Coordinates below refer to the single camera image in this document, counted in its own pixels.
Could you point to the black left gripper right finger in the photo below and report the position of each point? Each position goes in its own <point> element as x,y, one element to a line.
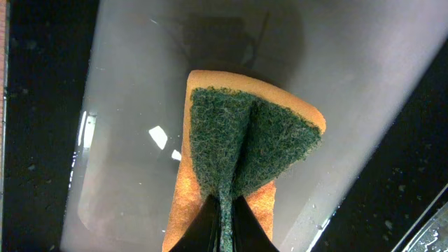
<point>247,233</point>

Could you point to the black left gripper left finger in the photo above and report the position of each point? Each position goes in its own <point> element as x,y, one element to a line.
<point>204,233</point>

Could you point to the orange green scrub sponge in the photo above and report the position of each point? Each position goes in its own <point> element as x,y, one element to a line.
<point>239,135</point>

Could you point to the black rectangular tray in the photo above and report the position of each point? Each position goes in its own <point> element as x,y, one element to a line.
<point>94,111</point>

